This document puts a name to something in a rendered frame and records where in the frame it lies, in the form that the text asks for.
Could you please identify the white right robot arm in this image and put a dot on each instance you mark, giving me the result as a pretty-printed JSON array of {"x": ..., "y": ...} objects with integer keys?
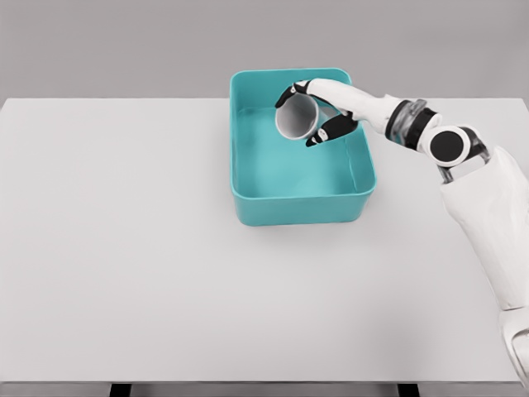
[{"x": 479, "y": 173}]

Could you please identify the teal plastic basket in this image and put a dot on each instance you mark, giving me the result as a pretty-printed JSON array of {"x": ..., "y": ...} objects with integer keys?
[{"x": 289, "y": 173}]

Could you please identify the white paper cup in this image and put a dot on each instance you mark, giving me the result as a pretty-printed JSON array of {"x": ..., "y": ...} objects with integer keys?
[{"x": 298, "y": 117}]

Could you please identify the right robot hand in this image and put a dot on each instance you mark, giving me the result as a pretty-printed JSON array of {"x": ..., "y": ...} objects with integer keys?
[{"x": 332, "y": 93}]

